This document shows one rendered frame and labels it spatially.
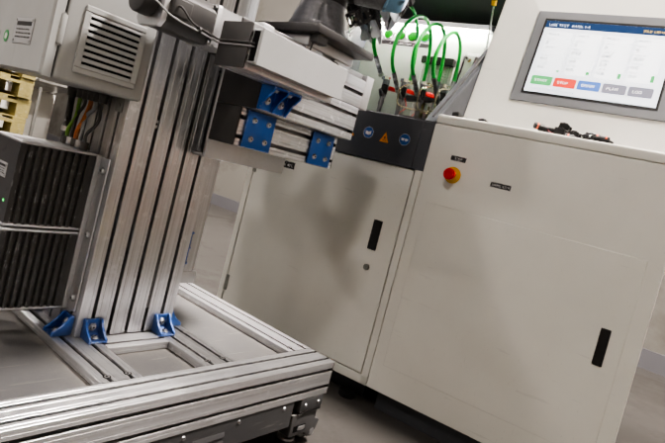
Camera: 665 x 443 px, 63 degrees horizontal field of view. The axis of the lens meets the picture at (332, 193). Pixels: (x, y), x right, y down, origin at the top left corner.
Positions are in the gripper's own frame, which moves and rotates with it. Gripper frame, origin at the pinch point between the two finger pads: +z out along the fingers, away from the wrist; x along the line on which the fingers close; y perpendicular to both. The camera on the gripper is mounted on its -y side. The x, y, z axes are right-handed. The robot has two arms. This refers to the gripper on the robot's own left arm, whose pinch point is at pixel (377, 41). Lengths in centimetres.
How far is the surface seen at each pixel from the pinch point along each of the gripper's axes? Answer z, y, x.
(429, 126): 23.3, 26.7, 27.6
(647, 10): 22, -35, 78
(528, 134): 31, 25, 57
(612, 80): 34, -13, 70
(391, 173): 33, 39, 15
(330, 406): 82, 97, 5
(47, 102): -3, -81, -517
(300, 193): 33, 49, -20
